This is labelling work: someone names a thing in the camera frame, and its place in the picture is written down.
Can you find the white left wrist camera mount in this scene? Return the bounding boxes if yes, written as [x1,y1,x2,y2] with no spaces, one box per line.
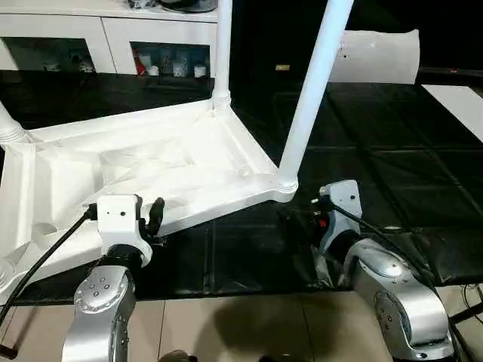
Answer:
[96,193,152,269]

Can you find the white flat board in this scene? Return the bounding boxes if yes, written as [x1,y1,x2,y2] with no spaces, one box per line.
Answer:
[420,84,483,144]

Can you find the white bag with round fitting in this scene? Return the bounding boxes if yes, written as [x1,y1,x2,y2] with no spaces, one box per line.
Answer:
[327,28,422,86]

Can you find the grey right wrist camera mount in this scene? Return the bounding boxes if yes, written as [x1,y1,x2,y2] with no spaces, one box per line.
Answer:
[318,179,363,261]

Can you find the black table mat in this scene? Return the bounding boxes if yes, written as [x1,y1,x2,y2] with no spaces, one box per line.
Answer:
[0,67,483,306]

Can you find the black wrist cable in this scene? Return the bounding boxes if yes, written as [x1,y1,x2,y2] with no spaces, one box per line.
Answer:
[328,201,469,362]
[0,203,100,321]

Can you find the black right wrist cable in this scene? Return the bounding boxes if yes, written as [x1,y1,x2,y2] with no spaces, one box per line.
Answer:
[328,201,469,362]

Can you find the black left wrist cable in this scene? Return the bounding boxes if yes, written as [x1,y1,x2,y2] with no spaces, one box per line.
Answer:
[0,203,100,321]

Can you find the black metal stand leg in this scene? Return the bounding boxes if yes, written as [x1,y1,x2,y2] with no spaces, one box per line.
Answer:
[448,303,483,325]
[0,308,33,359]

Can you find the black box with gold label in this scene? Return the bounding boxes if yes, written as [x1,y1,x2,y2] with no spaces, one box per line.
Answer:
[228,0,340,86]

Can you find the dark robot left foot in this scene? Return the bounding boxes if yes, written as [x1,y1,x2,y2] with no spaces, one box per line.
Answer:
[158,349,199,362]

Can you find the grey helmet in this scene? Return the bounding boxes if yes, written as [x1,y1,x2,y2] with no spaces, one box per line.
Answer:
[158,0,219,13]

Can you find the white plastic table top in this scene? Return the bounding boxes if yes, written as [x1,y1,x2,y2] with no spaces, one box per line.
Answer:
[0,97,300,302]

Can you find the white glass-door cabinet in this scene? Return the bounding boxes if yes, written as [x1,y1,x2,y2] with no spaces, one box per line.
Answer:
[0,0,220,76]

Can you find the black tangled items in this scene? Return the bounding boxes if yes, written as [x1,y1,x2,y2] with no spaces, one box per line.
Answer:
[122,0,162,11]

